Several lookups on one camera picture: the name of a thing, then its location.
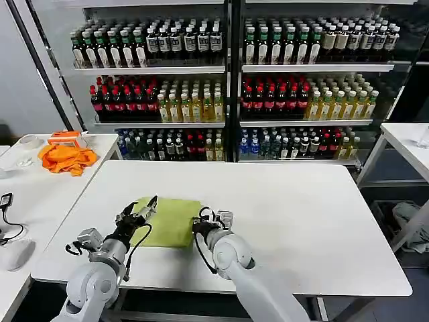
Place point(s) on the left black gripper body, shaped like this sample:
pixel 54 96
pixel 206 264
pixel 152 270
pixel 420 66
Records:
pixel 129 225

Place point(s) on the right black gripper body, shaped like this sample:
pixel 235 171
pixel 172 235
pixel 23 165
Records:
pixel 202 226

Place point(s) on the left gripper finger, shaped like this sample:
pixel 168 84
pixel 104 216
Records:
pixel 125 212
pixel 149 210

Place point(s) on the green cloth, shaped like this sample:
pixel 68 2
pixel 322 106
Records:
pixel 174 221

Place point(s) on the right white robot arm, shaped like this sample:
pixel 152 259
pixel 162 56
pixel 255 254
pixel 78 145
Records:
pixel 241 258

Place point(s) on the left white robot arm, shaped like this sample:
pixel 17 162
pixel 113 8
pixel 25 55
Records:
pixel 95 278

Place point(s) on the orange cloth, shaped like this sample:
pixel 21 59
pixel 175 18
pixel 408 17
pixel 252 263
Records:
pixel 65 161

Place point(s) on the white side table with clutter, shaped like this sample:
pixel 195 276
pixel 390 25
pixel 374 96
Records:
pixel 43 198

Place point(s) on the orange and white box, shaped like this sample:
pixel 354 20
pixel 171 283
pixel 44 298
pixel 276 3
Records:
pixel 65 137

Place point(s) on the grey rounded mouse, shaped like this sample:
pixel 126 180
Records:
pixel 18 255

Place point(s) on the large white work table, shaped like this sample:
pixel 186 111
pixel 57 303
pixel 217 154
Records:
pixel 318 228

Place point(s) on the clear plastic item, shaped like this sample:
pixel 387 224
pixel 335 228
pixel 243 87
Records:
pixel 20 162

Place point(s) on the white tape roll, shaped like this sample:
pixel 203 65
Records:
pixel 31 141

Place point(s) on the black charger device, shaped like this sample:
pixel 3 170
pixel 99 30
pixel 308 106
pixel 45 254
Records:
pixel 6 200

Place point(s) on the bottle shelf with short rows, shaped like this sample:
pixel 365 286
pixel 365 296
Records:
pixel 157 87

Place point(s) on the black diagonal pole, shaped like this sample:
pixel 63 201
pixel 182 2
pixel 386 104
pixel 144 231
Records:
pixel 40 63

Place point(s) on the bottle shelf with long rows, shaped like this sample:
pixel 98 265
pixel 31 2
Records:
pixel 311 90

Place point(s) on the black basket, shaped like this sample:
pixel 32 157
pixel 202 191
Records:
pixel 382 218

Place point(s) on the grey clothes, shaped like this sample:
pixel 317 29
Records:
pixel 403 213

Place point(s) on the white table with metal legs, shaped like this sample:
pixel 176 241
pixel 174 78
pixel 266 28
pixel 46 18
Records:
pixel 407 157

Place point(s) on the clear glass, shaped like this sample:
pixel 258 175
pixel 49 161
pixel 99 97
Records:
pixel 423 138

